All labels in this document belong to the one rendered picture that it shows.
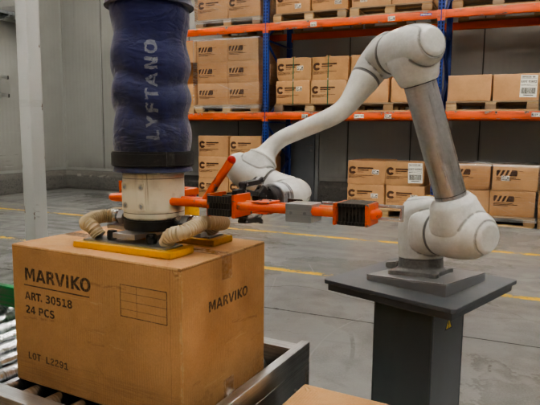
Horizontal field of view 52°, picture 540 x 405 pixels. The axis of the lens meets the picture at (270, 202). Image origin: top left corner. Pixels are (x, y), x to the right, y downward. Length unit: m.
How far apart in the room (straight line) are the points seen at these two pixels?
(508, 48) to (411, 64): 8.09
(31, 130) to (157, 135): 3.05
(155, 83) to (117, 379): 0.77
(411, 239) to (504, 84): 6.58
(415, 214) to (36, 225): 3.21
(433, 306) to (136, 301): 0.89
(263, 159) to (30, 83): 2.99
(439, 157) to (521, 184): 6.59
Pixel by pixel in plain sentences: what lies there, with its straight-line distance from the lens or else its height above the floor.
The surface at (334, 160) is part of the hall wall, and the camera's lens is 10.18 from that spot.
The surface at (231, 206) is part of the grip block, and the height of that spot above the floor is 1.08.
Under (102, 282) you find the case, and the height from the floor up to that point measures 0.88.
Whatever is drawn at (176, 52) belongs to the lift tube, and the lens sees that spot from 1.53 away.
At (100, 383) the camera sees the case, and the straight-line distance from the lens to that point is 1.60.
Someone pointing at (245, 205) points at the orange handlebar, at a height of 1.09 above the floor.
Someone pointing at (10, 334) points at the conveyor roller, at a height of 0.54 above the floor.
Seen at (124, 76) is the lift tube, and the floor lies 1.41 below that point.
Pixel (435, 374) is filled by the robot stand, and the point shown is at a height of 0.46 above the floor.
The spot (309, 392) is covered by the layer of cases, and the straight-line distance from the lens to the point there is 1.66.
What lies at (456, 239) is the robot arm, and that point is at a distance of 1.82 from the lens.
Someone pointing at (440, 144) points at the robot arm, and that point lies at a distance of 1.80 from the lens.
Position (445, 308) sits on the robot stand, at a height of 0.75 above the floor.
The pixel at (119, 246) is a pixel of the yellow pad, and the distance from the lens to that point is 1.51.
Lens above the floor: 1.27
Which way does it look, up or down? 7 degrees down
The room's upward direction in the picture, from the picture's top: 1 degrees clockwise
